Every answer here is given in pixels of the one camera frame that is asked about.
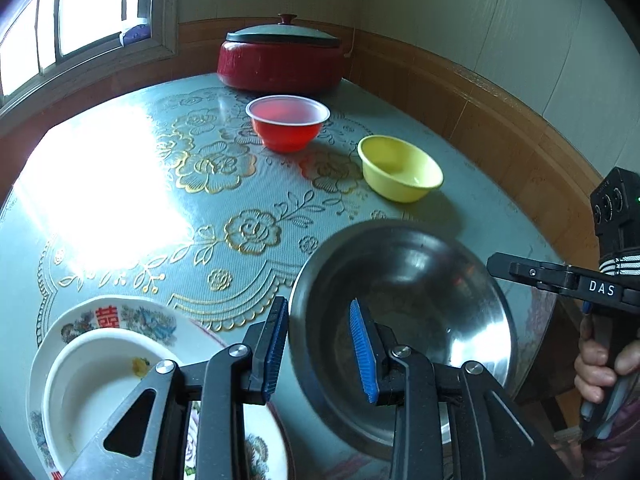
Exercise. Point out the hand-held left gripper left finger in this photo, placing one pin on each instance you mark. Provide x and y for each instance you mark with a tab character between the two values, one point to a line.
275	350

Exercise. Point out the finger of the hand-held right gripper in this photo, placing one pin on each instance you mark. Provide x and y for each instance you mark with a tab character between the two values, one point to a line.
545	275

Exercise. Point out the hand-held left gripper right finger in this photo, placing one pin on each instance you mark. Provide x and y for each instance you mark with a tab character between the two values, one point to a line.
361	350

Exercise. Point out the stainless steel bowl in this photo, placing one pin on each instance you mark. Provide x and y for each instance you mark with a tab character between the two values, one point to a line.
425	300

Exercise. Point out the white plate with red characters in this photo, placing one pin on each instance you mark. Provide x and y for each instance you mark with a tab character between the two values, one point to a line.
125	317

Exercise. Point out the yellow plastic bowl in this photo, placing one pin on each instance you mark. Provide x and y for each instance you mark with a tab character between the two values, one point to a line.
395	170

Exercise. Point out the white plate with rose print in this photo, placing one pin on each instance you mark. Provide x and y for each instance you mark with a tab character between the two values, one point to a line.
85	390

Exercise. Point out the red plastic bowl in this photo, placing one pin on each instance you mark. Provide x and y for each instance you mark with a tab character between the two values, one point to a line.
285	132

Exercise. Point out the person's right hand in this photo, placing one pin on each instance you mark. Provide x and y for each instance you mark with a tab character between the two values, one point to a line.
590	370

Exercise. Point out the red electric pot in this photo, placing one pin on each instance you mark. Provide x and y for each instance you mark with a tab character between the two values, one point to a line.
280	70

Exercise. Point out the grey pot lid red knob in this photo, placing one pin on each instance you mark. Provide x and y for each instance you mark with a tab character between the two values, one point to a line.
280	34

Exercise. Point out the purple and white packet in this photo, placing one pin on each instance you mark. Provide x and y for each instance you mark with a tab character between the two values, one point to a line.
135	34

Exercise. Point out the window with metal frame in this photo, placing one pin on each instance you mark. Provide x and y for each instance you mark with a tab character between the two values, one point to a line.
80	5

